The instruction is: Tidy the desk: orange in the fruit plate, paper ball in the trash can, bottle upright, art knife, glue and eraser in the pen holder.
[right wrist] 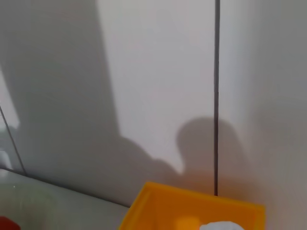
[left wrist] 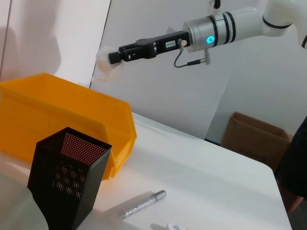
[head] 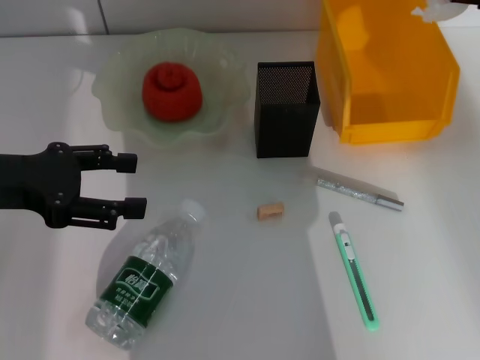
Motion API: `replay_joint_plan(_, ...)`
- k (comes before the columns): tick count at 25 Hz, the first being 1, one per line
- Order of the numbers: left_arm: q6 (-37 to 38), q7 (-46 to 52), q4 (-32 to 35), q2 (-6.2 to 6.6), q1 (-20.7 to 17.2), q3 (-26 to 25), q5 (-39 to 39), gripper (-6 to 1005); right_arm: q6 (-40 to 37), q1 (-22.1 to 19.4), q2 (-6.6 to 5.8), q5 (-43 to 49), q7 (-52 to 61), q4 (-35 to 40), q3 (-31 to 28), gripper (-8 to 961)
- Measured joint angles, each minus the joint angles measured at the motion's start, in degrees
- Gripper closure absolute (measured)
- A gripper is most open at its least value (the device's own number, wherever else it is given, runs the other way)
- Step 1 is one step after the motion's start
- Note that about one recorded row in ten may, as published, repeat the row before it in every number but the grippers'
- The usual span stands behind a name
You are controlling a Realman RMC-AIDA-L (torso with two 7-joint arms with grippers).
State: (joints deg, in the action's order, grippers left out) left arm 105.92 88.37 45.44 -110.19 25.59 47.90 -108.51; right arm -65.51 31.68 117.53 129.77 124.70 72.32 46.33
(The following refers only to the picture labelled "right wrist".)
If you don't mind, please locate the red knitted orange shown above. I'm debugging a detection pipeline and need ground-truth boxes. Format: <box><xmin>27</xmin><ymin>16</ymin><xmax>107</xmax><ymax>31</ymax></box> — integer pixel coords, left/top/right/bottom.
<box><xmin>0</xmin><ymin>215</ymin><xmax>22</xmax><ymax>230</ymax></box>

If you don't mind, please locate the white paper ball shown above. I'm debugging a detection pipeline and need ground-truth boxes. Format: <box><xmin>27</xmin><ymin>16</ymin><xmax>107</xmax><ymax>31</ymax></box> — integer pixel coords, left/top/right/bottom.
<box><xmin>200</xmin><ymin>220</ymin><xmax>243</xmax><ymax>230</ymax></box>

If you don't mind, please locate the yellow plastic bin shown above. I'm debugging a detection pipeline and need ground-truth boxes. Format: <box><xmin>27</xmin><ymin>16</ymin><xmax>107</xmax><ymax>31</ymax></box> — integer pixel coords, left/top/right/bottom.
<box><xmin>118</xmin><ymin>181</ymin><xmax>266</xmax><ymax>230</ymax></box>

